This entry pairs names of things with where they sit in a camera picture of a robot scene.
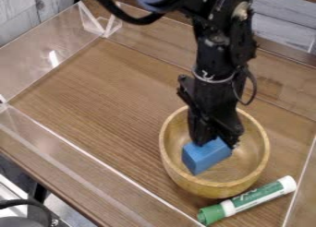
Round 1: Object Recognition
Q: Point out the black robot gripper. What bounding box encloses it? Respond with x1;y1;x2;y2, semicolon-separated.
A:
176;68;245;149

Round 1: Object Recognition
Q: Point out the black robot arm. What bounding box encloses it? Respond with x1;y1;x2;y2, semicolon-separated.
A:
97;0;257;148

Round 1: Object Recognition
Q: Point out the clear acrylic tray wall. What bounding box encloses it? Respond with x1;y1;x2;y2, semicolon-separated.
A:
0;0;316;227

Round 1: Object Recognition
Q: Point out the green white marker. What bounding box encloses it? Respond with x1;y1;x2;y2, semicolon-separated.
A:
196;175;297;226

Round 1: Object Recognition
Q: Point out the black cable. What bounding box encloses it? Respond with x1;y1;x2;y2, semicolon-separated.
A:
0;198;54;227

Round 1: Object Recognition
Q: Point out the blue rectangular block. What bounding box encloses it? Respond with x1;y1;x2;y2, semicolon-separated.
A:
182;137;231;175

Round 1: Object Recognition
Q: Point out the brown wooden bowl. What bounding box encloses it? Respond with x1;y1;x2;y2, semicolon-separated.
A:
159;106;270;198

